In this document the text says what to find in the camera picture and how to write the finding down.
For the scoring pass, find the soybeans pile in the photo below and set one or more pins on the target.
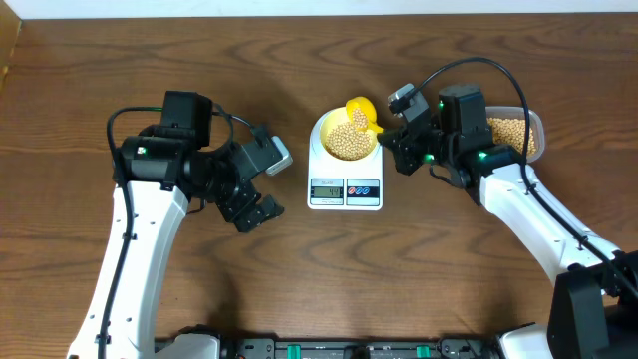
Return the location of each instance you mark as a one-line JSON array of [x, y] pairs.
[[508, 132]]

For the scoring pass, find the white digital kitchen scale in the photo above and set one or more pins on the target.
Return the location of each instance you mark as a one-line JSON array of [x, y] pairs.
[[343, 185]]

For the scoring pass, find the yellow plastic bowl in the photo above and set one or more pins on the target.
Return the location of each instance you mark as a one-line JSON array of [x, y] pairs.
[[335, 118]]

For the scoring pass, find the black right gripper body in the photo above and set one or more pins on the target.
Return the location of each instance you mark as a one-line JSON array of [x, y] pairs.
[[413, 153]]

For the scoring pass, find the soybeans in yellow bowl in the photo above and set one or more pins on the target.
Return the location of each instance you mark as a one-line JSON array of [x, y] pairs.
[[347, 143]]

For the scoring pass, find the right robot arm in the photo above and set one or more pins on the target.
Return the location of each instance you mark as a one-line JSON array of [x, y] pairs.
[[594, 303]]

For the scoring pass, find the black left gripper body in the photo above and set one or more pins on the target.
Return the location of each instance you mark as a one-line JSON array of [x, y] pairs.
[[222, 184]]

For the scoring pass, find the yellow plastic measuring scoop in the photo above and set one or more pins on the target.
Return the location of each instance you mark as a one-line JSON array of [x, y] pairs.
[[363, 115]]

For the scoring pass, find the clear plastic container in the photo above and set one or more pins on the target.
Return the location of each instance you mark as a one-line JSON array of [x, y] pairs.
[[536, 141]]

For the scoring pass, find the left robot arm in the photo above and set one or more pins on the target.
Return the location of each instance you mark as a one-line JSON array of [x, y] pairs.
[[157, 174]]

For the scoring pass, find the brown cardboard edge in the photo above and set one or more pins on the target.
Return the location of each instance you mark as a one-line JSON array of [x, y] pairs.
[[10, 25]]

